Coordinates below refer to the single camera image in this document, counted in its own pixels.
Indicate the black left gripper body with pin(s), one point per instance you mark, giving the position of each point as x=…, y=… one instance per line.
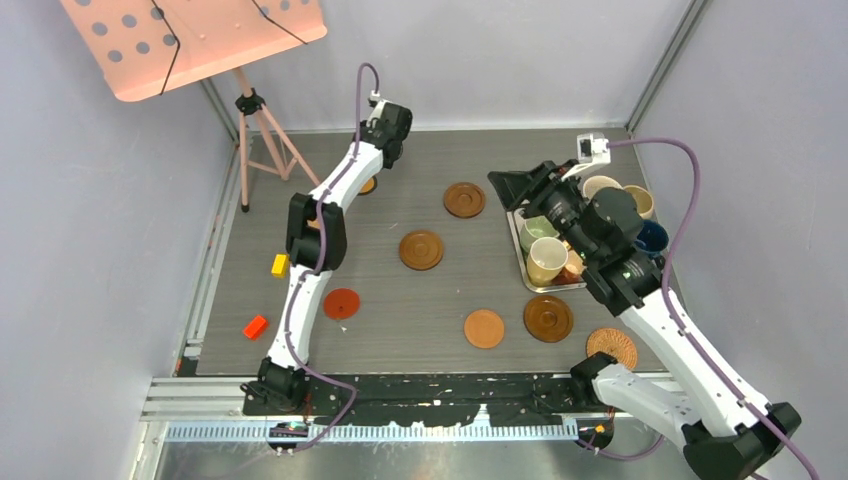
x=399, y=151

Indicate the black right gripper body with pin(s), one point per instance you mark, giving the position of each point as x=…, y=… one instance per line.
x=556, y=197

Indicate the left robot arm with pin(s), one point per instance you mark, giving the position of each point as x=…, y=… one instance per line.
x=316, y=244

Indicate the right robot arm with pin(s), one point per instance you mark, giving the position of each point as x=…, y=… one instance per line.
x=724, y=427

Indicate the dark wooden coaster far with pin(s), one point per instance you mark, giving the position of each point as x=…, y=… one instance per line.
x=464, y=200

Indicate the dark wooden coaster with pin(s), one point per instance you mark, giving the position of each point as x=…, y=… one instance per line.
x=548, y=318
x=464, y=200

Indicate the yellow cup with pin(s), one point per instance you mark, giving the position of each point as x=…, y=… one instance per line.
x=546, y=259

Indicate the orange black face coaster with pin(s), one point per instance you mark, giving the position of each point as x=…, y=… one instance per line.
x=369, y=186

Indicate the small brown cup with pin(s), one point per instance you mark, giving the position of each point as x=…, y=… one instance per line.
x=573, y=269

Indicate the brown wooden coaster centre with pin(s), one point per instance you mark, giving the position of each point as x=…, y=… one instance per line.
x=421, y=250

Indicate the dark wooden coaster near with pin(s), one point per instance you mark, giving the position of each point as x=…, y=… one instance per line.
x=548, y=318

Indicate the light orange wooden coaster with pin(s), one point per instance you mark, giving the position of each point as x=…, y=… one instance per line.
x=484, y=329

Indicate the woven rattan coaster right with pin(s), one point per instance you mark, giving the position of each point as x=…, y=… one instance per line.
x=615, y=343

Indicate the red round flat coaster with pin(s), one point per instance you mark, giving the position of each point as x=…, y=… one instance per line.
x=341, y=304

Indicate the metal tray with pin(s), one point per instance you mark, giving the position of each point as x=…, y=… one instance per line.
x=514, y=219

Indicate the cream mug tall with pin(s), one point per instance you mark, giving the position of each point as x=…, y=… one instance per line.
x=594, y=184

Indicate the light green mug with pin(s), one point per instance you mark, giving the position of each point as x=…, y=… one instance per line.
x=535, y=228

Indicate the beige mug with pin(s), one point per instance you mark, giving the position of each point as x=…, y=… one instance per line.
x=643, y=199

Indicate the navy blue mug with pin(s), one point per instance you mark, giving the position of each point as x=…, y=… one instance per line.
x=653, y=239

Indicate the yellow block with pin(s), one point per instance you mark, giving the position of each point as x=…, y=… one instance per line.
x=280, y=265

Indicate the orange red block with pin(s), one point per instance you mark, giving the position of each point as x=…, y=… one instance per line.
x=255, y=328

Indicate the pink music stand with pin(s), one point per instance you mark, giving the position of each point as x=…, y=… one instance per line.
x=147, y=48

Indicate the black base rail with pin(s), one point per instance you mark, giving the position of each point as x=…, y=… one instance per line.
x=435, y=400

